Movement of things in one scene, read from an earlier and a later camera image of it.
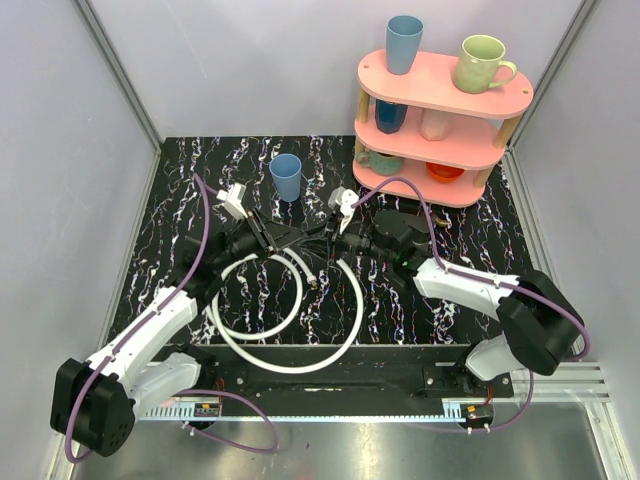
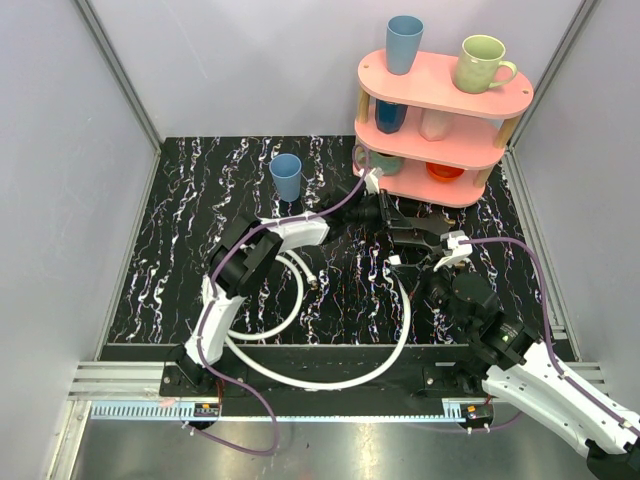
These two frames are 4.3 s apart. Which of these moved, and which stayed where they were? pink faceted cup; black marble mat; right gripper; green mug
Moved: right gripper
Stayed: pink faceted cup; black marble mat; green mug
